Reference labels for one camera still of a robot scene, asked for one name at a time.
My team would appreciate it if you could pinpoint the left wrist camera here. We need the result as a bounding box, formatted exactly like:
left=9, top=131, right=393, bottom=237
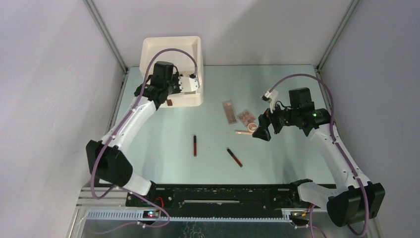
left=178, top=76, right=201, bottom=94

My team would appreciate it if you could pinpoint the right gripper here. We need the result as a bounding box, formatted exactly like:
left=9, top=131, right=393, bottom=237
left=253, top=98, right=299, bottom=141

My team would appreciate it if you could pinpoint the long eyeshadow palette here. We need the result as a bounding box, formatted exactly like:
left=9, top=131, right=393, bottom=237
left=222, top=101, right=237, bottom=124

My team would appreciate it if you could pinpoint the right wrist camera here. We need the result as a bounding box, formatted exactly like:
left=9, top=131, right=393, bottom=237
left=262, top=89, right=278, bottom=113

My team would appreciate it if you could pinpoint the white drawer organizer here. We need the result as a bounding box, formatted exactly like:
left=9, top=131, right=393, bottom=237
left=139, top=36, right=205, bottom=108

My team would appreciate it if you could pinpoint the white top drawer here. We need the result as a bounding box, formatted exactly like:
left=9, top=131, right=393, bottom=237
left=162, top=74, right=204, bottom=108

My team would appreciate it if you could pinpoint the round cream compact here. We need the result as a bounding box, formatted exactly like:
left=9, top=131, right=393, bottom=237
left=247, top=122, right=258, bottom=132

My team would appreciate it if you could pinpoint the small square blush palette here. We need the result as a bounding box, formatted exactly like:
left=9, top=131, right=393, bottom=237
left=237, top=110, right=256, bottom=127

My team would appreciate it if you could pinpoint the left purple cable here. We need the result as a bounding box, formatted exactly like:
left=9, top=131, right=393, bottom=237
left=86, top=48, right=198, bottom=236

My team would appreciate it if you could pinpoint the dark red lip gloss tube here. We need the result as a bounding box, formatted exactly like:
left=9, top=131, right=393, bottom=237
left=226, top=148, right=243, bottom=168

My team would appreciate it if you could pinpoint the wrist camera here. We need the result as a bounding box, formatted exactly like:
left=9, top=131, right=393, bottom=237
left=262, top=89, right=278, bottom=113
left=178, top=76, right=201, bottom=94

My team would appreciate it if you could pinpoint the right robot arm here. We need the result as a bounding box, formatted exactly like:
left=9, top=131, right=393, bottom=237
left=252, top=88, right=385, bottom=227

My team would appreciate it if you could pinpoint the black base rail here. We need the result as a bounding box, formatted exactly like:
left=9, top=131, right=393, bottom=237
left=145, top=183, right=310, bottom=219

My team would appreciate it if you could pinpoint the aluminium frame rail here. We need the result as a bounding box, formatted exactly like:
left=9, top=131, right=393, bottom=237
left=83, top=0, right=128, bottom=73

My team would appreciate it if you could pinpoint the pink concealer tube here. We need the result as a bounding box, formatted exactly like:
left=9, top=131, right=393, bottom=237
left=235, top=130, right=253, bottom=135

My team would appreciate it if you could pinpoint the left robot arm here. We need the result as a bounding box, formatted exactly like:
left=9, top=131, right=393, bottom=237
left=86, top=61, right=180, bottom=207

